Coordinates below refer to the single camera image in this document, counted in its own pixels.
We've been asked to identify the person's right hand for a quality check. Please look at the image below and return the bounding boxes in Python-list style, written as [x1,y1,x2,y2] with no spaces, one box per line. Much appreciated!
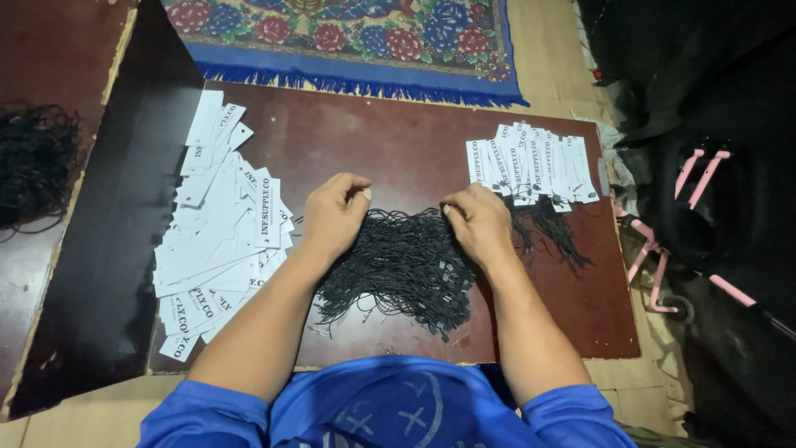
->
[441,183,514,270]

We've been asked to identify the person's left hand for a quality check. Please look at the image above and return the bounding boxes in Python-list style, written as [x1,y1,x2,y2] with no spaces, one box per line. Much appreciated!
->
[301,173,373,260]

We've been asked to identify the pile of black tag strings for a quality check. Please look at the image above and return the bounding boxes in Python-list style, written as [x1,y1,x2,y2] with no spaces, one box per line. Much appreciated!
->
[292,207,480,343]

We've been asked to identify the row of white strung tags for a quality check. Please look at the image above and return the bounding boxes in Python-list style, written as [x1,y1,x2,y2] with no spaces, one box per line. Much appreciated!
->
[465,121,602,276]

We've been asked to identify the pile of white paper tags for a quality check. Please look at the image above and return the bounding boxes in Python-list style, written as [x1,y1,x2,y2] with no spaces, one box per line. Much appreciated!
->
[152,90,297,363]

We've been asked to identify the floral rug with blue fringe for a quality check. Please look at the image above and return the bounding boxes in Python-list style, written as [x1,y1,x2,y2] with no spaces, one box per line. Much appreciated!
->
[159,0,531,109]

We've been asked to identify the person's blue shirt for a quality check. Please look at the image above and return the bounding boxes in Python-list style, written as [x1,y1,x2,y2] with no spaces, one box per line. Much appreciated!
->
[136,355,639,448]

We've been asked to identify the black board panel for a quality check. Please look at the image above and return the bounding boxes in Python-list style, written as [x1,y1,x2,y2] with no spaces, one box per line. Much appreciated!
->
[7,0,206,420]

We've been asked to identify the pink framed black stroller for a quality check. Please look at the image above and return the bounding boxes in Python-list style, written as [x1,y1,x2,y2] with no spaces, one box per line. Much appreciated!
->
[611,127,796,343]

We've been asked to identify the black cloth heap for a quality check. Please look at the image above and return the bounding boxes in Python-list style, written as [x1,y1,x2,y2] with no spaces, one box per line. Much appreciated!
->
[575,0,796,150]

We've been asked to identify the brown wooden side table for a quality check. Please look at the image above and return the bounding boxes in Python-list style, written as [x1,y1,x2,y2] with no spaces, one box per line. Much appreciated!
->
[0,0,139,411]

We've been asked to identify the heap of tangled black strings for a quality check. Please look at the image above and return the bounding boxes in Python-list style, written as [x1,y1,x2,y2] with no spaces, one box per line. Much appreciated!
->
[0,102,85,243]

